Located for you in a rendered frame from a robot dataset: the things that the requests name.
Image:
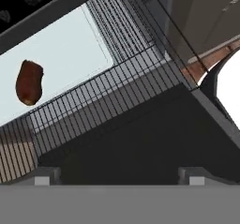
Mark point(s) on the brown sweet potato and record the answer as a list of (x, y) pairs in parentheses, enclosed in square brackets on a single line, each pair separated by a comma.
[(28, 82)]

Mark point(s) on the beige cupboard run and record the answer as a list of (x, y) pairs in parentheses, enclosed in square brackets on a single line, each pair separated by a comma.
[(206, 12)]

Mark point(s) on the black hob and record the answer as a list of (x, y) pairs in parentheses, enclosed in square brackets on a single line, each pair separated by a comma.
[(22, 2)]

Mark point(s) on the dark grey oven door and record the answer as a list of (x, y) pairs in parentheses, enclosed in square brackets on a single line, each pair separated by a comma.
[(140, 140)]

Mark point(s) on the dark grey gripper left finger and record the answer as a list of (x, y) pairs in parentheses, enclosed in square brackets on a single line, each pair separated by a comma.
[(47, 174)]

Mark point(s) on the white and black round object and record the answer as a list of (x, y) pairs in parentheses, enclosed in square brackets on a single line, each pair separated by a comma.
[(229, 84)]

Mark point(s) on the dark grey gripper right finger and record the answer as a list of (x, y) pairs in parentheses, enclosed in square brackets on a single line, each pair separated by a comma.
[(192, 174)]

